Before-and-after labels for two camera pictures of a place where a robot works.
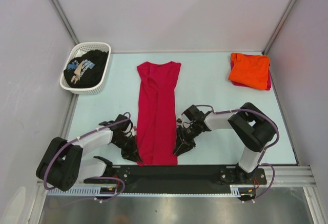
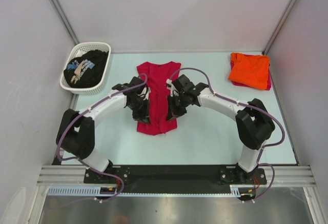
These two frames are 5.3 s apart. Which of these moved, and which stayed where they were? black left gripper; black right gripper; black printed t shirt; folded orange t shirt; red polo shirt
Moved: black right gripper; red polo shirt; black left gripper
Stayed: black printed t shirt; folded orange t shirt
